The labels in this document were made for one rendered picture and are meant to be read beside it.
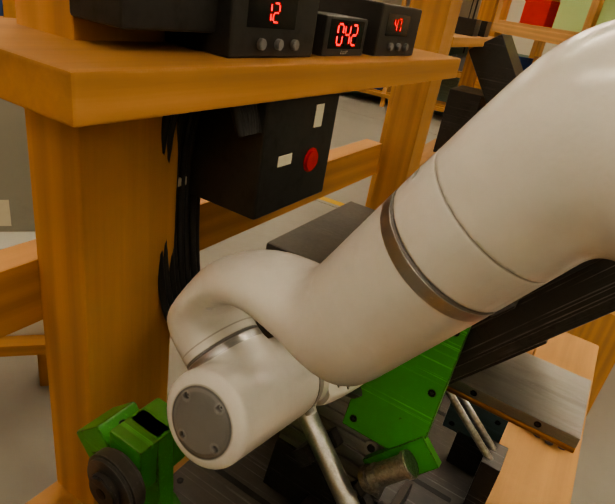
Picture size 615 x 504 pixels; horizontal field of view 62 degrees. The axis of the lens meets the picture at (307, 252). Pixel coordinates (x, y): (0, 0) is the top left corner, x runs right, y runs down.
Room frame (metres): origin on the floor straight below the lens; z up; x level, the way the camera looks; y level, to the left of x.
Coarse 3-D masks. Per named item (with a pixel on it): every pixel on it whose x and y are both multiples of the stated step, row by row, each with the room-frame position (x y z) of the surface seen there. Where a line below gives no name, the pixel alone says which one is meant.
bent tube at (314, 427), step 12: (300, 420) 0.55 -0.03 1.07; (312, 420) 0.55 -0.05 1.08; (312, 432) 0.54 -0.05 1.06; (324, 432) 0.55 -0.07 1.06; (312, 444) 0.53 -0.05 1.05; (324, 444) 0.53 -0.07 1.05; (324, 456) 0.52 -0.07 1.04; (336, 456) 0.53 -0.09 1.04; (324, 468) 0.51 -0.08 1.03; (336, 468) 0.51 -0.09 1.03; (336, 480) 0.50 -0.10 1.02; (348, 480) 0.51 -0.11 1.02; (336, 492) 0.49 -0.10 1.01; (348, 492) 0.50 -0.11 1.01
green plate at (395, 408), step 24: (456, 336) 0.56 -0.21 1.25; (432, 360) 0.55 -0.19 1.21; (456, 360) 0.54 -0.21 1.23; (384, 384) 0.56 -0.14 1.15; (408, 384) 0.55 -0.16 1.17; (432, 384) 0.54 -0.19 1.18; (360, 408) 0.56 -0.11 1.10; (384, 408) 0.55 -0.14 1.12; (408, 408) 0.54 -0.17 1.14; (432, 408) 0.53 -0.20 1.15; (360, 432) 0.55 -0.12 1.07; (384, 432) 0.54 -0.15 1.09; (408, 432) 0.53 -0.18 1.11
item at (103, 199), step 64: (64, 0) 0.49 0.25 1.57; (448, 0) 1.39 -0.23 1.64; (64, 128) 0.50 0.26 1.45; (128, 128) 0.54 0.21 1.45; (64, 192) 0.50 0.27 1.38; (128, 192) 0.54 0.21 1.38; (384, 192) 1.41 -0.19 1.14; (64, 256) 0.50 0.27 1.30; (128, 256) 0.54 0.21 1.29; (64, 320) 0.51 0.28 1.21; (128, 320) 0.54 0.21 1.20; (64, 384) 0.51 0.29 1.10; (128, 384) 0.54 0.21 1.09; (64, 448) 0.52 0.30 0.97
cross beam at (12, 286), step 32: (352, 160) 1.27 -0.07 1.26; (320, 192) 1.15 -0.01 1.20; (224, 224) 0.84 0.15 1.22; (256, 224) 0.93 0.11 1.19; (0, 256) 0.52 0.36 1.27; (32, 256) 0.53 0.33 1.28; (0, 288) 0.49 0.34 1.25; (32, 288) 0.52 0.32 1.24; (0, 320) 0.48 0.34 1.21; (32, 320) 0.52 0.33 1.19
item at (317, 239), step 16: (336, 208) 0.96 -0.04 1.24; (352, 208) 0.98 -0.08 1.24; (368, 208) 0.99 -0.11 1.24; (304, 224) 0.86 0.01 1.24; (320, 224) 0.87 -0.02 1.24; (336, 224) 0.88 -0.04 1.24; (352, 224) 0.89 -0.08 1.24; (272, 240) 0.77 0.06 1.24; (288, 240) 0.78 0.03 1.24; (304, 240) 0.79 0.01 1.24; (320, 240) 0.80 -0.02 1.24; (336, 240) 0.81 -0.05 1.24; (304, 256) 0.73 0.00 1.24; (320, 256) 0.74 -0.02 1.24; (272, 336) 0.74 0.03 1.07
